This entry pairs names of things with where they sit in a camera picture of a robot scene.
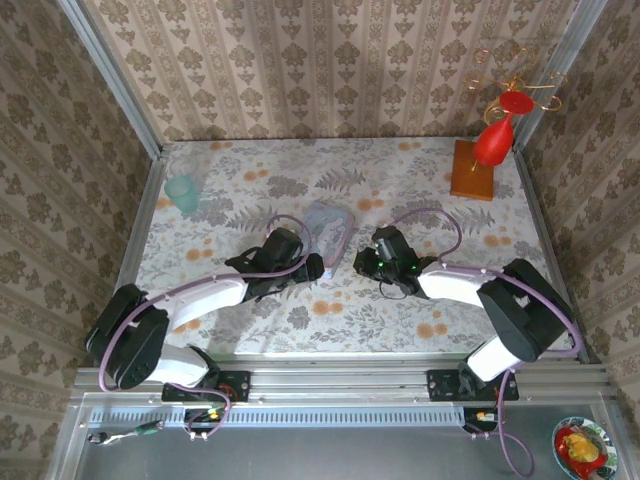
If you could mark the blue cartoon tin box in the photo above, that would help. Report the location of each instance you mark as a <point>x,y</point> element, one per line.
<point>330,235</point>

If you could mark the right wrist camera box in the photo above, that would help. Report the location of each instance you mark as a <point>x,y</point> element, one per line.
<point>387,242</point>

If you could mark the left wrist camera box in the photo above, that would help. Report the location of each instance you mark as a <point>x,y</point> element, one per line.
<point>282,245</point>

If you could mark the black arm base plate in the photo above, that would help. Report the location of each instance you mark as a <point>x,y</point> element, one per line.
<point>440,385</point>
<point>235,385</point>

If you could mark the aluminium frame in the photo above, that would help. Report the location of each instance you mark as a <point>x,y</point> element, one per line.
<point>350,387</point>

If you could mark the green and black plug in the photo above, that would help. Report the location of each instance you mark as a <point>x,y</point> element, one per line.
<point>147,428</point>

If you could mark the yellow power connector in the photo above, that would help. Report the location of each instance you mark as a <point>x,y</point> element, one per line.
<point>215,414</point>
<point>484,416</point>

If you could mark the patterned bowl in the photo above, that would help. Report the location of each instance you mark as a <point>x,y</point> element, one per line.
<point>609,462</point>

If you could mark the green dimpled plastic cup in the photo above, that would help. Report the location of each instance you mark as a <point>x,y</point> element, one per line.
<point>184,195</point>

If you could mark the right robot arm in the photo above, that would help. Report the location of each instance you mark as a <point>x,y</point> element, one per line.
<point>450,282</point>

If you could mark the red wine glass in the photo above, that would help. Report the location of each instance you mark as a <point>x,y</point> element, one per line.
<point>495,140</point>

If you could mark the clear plastic cup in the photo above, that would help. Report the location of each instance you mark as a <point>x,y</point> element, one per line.
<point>186,166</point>

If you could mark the red and yellow fruit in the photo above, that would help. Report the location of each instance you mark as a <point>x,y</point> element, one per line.
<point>575,445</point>

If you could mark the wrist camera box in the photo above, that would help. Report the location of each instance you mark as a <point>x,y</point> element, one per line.
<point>387,242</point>
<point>282,245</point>

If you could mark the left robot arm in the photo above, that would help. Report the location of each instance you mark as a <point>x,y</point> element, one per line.
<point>210,295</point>

